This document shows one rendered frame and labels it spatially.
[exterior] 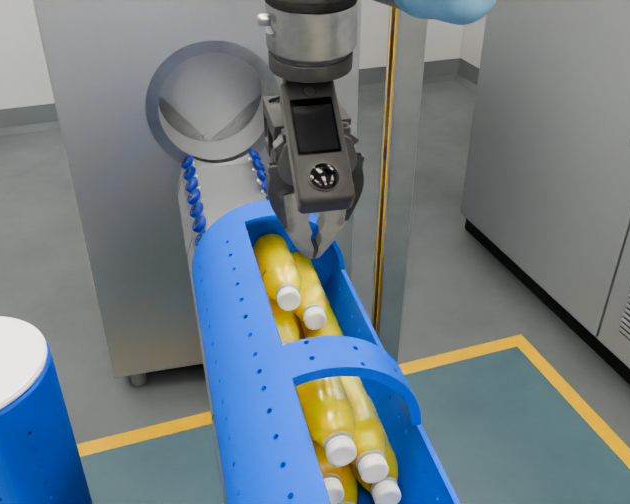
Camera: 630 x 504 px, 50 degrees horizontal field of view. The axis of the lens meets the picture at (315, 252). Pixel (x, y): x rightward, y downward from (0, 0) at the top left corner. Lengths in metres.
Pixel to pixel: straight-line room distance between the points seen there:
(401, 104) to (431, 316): 1.70
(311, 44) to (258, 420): 0.48
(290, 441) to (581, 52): 2.17
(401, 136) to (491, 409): 1.42
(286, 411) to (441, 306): 2.27
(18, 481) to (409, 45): 1.06
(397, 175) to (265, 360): 0.69
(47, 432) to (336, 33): 0.95
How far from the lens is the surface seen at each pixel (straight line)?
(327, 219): 0.65
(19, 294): 3.37
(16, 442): 1.27
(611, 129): 2.64
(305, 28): 0.55
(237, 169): 2.08
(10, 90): 5.15
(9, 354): 1.31
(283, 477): 0.79
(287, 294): 1.13
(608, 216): 2.71
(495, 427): 2.57
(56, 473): 1.38
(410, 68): 1.40
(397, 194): 1.51
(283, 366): 0.89
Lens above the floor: 1.82
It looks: 33 degrees down
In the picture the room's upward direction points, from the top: straight up
